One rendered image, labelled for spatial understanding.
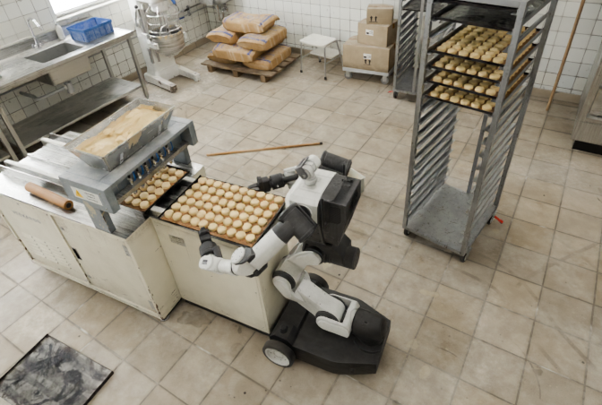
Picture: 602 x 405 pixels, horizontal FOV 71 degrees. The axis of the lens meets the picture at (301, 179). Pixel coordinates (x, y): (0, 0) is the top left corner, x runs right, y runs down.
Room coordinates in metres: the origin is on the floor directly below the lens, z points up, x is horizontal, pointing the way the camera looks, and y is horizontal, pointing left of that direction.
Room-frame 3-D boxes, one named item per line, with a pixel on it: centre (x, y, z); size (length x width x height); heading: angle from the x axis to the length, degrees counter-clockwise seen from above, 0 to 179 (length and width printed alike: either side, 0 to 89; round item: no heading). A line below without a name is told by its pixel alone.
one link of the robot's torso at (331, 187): (1.49, -0.09, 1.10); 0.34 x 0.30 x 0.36; 152
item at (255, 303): (1.81, 0.50, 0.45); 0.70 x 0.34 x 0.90; 61
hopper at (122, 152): (2.05, 0.94, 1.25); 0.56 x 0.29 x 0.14; 151
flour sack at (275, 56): (5.71, 0.30, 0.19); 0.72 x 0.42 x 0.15; 149
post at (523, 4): (1.96, -1.08, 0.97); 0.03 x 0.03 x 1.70; 47
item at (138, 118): (2.05, 0.94, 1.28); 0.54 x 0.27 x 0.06; 151
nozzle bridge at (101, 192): (2.05, 0.94, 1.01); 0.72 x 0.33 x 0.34; 151
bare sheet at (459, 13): (2.35, -1.13, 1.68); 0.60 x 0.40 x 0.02; 137
